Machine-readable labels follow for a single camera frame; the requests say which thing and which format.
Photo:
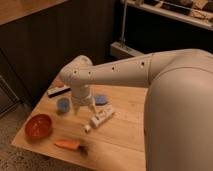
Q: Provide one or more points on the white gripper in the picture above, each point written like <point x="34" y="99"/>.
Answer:
<point x="82" y="96"/>

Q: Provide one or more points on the black and white eraser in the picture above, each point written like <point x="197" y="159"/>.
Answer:
<point x="57" y="91"/>

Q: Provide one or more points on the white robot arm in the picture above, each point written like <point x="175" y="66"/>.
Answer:
<point x="178" y="113"/>

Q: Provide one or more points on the blue cup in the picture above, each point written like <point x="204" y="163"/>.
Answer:
<point x="63" y="105"/>

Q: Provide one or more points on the white tube bottle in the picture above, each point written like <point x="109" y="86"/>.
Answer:
<point x="100" y="118"/>

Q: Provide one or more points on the orange toy carrot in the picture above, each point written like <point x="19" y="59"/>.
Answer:
<point x="71" y="145"/>

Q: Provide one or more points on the red bowl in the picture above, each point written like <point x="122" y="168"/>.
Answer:
<point x="38" y="127"/>

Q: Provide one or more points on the wooden shelf with items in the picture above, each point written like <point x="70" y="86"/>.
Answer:
<point x="194" y="12"/>

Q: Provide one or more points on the grey metal rail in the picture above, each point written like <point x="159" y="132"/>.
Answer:
<point x="122" y="51"/>

